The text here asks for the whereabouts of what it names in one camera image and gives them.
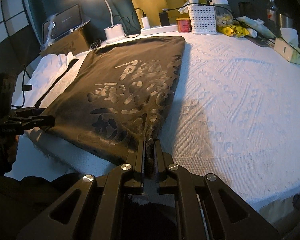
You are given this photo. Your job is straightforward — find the dark brown t-shirt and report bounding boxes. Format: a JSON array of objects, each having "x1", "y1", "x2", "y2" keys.
[{"x1": 44, "y1": 36, "x2": 186, "y2": 165}]

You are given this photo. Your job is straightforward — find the clear snack jar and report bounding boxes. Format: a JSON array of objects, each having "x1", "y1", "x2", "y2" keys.
[{"x1": 210, "y1": 0, "x2": 234, "y2": 27}]

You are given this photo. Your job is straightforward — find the steel cup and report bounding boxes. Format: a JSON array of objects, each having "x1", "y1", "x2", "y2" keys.
[{"x1": 277, "y1": 13, "x2": 294, "y2": 29}]

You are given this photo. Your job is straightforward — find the black power adapter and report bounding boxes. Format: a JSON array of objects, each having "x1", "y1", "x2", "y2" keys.
[{"x1": 159, "y1": 9, "x2": 170, "y2": 27}]

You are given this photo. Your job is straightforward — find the beige tissue box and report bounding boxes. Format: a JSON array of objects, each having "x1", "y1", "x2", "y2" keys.
[{"x1": 274, "y1": 37, "x2": 300, "y2": 65}]

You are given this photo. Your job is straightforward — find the plastic water bottle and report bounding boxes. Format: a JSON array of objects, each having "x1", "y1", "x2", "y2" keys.
[{"x1": 267, "y1": 0, "x2": 277, "y2": 28}]

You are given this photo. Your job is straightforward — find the white desk lamp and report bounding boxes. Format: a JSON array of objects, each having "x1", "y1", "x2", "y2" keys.
[{"x1": 80, "y1": 0, "x2": 127, "y2": 45}]

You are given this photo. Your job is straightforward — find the white power strip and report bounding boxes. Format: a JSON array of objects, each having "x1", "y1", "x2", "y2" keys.
[{"x1": 140, "y1": 24, "x2": 178, "y2": 36}]

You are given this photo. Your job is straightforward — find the cardboard box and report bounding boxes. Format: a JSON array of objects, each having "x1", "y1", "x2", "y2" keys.
[{"x1": 40, "y1": 28, "x2": 90, "y2": 57}]

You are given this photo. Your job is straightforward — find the yellow snack bag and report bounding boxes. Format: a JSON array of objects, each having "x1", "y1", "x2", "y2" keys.
[{"x1": 217, "y1": 25, "x2": 249, "y2": 37}]

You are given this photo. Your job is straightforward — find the red round tin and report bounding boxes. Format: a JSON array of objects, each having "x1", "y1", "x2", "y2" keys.
[{"x1": 176, "y1": 17, "x2": 192, "y2": 33}]

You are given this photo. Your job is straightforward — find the white charger plug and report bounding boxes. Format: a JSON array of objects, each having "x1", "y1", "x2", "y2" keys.
[{"x1": 141, "y1": 14, "x2": 151, "y2": 29}]

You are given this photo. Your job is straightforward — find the white shirt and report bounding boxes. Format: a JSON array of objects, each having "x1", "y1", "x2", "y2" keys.
[{"x1": 12, "y1": 52, "x2": 87, "y2": 107}]

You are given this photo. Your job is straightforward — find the white perforated basket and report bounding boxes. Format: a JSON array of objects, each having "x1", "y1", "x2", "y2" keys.
[{"x1": 187, "y1": 5, "x2": 217, "y2": 35}]

